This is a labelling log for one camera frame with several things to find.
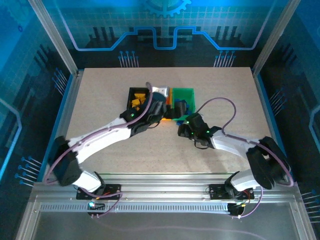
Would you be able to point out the orange lego brick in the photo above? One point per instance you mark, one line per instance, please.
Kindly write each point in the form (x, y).
(170, 100)

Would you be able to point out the half-round yellow lego brick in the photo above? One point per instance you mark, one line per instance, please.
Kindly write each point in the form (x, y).
(139, 96)

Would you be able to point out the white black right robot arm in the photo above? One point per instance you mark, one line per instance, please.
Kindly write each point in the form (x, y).
(232, 145)

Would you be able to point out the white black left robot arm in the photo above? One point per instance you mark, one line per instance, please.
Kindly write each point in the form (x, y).
(100, 140)

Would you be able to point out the green plastic container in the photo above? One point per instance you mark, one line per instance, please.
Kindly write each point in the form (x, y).
(185, 93)

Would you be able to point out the yellow plastic container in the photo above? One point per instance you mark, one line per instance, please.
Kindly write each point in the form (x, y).
(166, 119)

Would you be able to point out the black plastic container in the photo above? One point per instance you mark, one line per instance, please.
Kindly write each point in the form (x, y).
(130, 100)

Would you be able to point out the blue table edge strip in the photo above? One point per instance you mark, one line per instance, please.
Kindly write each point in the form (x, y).
(275, 127)

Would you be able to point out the small black controller box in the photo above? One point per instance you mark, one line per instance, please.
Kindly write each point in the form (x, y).
(236, 209)
(96, 207)

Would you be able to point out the wide aluminium base rail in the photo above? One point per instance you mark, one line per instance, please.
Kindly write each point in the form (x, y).
(162, 185)

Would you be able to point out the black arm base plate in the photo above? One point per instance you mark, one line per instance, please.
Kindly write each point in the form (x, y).
(216, 191)
(113, 189)

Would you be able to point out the aluminium side rail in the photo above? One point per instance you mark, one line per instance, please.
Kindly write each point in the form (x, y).
(269, 125)
(65, 120)

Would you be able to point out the aluminium frame post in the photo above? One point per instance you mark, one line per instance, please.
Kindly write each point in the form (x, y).
(275, 37)
(54, 37)

